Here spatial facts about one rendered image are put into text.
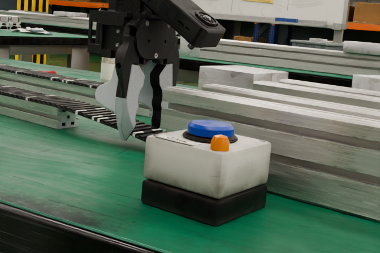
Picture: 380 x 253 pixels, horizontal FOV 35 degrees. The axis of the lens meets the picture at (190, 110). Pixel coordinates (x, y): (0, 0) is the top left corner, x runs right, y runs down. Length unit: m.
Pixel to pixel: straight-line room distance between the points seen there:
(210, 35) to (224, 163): 0.23
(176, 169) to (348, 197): 0.16
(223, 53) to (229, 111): 1.85
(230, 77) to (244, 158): 0.34
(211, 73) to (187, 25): 0.19
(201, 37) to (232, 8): 3.22
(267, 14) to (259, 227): 3.31
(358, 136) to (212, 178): 0.14
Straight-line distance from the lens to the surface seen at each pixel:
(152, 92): 0.76
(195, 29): 0.66
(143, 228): 0.46
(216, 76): 0.83
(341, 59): 2.29
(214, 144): 0.47
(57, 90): 1.11
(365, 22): 10.52
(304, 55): 2.33
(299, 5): 3.70
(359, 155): 0.54
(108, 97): 0.72
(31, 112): 0.87
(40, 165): 0.63
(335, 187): 0.56
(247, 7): 3.83
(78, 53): 3.66
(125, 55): 0.68
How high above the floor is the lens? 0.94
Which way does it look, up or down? 9 degrees down
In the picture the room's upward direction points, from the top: 5 degrees clockwise
